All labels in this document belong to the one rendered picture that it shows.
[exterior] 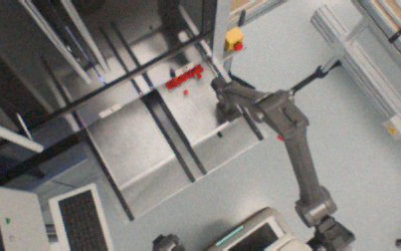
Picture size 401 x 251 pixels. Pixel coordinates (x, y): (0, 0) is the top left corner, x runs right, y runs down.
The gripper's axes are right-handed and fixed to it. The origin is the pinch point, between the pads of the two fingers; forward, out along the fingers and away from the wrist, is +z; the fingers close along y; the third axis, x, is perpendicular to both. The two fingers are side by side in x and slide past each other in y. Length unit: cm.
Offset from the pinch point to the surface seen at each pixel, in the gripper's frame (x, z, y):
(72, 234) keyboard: 79, 9, -5
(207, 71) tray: -3.7, -2.5, 23.6
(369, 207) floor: -66, 101, -64
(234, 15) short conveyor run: -27.0, -9.9, 37.5
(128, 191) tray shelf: 51, 3, -4
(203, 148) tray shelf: 16.2, 2.8, -5.1
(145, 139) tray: 35.2, 0.1, 10.7
